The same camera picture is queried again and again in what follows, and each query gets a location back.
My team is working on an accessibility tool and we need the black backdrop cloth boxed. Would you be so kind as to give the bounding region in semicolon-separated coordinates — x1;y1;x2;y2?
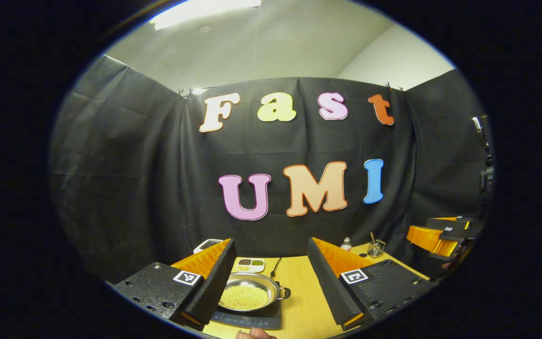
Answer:
48;54;495;283

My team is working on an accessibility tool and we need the white square device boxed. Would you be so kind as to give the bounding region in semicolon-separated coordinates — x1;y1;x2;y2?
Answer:
193;239;224;255

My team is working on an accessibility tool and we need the black induction cooktop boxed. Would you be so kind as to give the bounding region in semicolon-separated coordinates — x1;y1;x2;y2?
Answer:
211;301;283;330

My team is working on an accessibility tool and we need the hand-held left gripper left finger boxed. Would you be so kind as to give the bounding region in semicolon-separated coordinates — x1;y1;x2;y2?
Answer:
111;238;237;331

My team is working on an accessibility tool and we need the large ceiling light panel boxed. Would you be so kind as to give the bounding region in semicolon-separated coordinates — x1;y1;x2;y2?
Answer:
149;0;262;31

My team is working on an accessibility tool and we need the steel pot with black handles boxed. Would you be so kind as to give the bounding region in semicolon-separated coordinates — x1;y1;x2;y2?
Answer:
218;272;292;312

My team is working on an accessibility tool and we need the white divided seasoning dish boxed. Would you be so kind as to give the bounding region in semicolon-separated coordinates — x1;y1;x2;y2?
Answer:
235;257;266;273

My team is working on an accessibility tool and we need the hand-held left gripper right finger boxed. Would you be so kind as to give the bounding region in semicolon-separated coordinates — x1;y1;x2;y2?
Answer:
306;237;434;331

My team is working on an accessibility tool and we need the wire mesh utensil holder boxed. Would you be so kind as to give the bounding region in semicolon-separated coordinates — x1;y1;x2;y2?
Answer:
367;239;387;258

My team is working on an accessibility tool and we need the pile of yellow soybeans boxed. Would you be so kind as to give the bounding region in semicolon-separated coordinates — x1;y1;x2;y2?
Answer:
219;284;270;311

